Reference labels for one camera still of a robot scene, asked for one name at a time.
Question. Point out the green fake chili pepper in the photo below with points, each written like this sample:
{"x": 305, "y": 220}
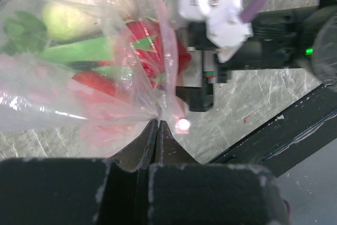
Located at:
{"x": 97, "y": 49}

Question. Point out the red fake strawberry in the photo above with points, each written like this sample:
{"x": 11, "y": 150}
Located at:
{"x": 145, "y": 37}

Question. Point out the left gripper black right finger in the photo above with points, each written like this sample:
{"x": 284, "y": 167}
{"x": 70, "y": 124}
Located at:
{"x": 193, "y": 193}

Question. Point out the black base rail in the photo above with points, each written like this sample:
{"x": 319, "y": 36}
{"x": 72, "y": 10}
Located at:
{"x": 290, "y": 137}

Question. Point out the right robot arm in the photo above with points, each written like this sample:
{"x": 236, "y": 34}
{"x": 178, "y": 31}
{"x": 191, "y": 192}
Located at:
{"x": 317, "y": 44}

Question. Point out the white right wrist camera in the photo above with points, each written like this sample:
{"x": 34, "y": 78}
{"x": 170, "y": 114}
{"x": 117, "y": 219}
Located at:
{"x": 224, "y": 28}

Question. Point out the clear zip top bag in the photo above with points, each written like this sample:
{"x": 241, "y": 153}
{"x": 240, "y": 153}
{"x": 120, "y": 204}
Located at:
{"x": 34, "y": 92}

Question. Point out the white fake radish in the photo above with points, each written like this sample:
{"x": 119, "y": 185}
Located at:
{"x": 59, "y": 21}

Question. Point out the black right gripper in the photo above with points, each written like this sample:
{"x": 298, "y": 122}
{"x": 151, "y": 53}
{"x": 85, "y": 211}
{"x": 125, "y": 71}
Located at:
{"x": 274, "y": 45}

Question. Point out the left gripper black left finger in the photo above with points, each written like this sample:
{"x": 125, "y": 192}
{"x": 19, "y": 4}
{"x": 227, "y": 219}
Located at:
{"x": 80, "y": 190}

